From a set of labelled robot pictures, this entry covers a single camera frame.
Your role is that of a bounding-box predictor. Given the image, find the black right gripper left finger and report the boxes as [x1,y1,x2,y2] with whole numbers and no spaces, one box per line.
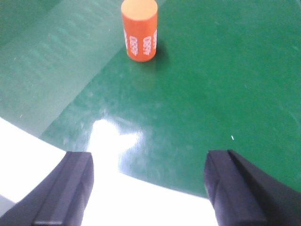
[0,152,94,226]

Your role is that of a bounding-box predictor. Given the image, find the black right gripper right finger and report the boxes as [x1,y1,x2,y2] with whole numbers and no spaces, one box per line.
[204,150,301,226]

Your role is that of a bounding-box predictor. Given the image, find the orange cylindrical capacitor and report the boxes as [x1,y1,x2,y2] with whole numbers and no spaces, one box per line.
[121,0,158,62]

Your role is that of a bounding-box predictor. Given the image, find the green conveyor belt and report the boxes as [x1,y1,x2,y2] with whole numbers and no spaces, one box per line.
[0,0,301,196]

